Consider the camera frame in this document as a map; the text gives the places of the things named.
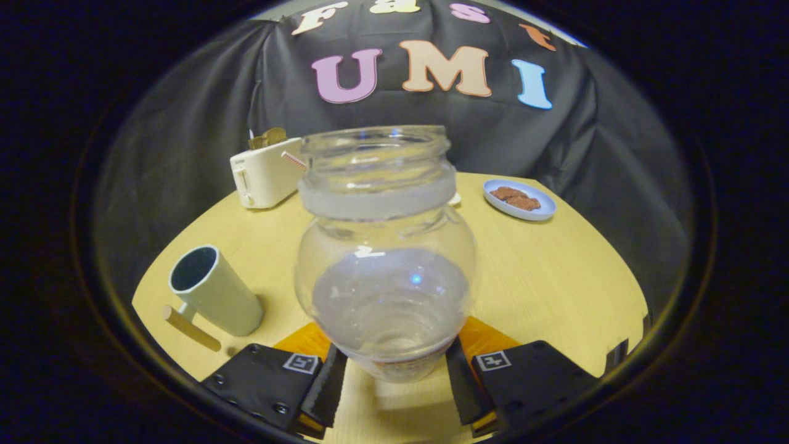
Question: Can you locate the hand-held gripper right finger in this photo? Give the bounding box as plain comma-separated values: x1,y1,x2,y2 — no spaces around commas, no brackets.
445,316,602,437

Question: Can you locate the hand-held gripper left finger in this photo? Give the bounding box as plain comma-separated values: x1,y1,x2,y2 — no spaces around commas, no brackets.
200,322,349,440

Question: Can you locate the clear plastic juice bottle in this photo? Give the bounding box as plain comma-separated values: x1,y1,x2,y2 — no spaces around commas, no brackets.
295,125,478,384

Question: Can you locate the pale green cup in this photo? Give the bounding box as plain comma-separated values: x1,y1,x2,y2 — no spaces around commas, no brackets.
162,245,264,352

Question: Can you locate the wooden table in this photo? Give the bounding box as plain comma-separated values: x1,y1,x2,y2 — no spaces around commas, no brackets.
131,173,649,444

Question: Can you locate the light blue plate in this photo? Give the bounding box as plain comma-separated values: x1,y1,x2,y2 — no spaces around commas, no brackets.
483,179,557,221

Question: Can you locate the white toaster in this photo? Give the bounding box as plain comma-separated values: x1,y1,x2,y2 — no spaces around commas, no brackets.
230,137,307,209

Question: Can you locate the brown toast slice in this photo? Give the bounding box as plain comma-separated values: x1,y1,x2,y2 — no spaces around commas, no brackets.
248,128,288,150

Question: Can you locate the black backdrop cloth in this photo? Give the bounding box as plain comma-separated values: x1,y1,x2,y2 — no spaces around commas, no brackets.
92,0,694,309

